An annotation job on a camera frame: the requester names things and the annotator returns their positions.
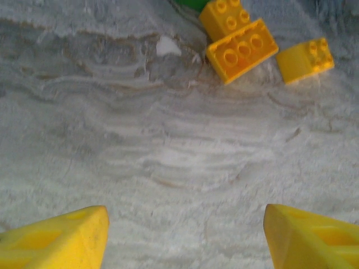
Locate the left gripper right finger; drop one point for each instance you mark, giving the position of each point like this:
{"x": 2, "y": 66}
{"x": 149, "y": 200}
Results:
{"x": 308, "y": 243}

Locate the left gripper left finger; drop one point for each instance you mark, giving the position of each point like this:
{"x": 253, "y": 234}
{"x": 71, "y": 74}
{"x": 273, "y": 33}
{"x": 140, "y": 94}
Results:
{"x": 56, "y": 241}

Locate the yellow slope lego brick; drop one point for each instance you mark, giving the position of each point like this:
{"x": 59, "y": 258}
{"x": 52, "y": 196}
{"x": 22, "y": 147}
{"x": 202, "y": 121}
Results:
{"x": 303, "y": 61}

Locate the yellow long lego brick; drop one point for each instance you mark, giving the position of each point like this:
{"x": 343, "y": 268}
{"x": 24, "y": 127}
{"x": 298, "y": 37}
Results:
{"x": 241, "y": 53}

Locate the yellow square lego brick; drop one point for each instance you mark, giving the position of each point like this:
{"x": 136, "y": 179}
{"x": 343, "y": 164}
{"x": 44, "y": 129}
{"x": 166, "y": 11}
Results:
{"x": 221, "y": 19}

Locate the green arch lego brick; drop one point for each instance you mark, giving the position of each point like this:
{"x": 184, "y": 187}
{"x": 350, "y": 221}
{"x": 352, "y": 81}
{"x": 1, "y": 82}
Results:
{"x": 193, "y": 4}

